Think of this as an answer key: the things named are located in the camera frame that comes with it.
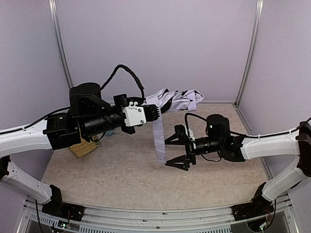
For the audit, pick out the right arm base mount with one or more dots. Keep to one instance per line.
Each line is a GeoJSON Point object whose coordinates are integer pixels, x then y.
{"type": "Point", "coordinates": [251, 209]}

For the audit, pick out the woven bamboo tray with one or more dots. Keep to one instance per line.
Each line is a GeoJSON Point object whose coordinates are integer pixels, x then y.
{"type": "Point", "coordinates": [83, 148]}

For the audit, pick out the lilac folding umbrella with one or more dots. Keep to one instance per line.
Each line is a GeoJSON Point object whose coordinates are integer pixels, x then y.
{"type": "Point", "coordinates": [170, 101]}

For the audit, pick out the right frame post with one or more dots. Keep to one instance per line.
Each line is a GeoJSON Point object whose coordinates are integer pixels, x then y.
{"type": "Point", "coordinates": [251, 52]}

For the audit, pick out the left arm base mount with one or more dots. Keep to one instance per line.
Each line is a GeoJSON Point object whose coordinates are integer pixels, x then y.
{"type": "Point", "coordinates": [64, 210]}

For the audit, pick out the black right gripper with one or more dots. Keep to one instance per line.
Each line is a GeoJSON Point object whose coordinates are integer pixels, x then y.
{"type": "Point", "coordinates": [189, 147]}

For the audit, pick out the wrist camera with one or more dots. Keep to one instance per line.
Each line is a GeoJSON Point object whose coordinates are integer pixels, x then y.
{"type": "Point", "coordinates": [183, 134]}
{"type": "Point", "coordinates": [134, 115]}

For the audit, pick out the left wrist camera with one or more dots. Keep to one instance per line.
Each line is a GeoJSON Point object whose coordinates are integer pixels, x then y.
{"type": "Point", "coordinates": [134, 115]}

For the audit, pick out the aluminium front rail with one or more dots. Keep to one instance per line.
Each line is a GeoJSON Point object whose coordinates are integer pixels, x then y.
{"type": "Point", "coordinates": [97, 219]}

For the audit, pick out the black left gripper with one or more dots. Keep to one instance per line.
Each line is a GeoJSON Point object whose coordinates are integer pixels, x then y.
{"type": "Point", "coordinates": [121, 100]}

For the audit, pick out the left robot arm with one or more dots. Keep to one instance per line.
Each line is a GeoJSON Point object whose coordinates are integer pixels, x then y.
{"type": "Point", "coordinates": [87, 116]}

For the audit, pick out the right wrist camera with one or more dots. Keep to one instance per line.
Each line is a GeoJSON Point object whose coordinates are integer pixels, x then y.
{"type": "Point", "coordinates": [183, 134]}

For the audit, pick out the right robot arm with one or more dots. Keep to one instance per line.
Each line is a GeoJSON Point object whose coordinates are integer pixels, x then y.
{"type": "Point", "coordinates": [236, 147]}

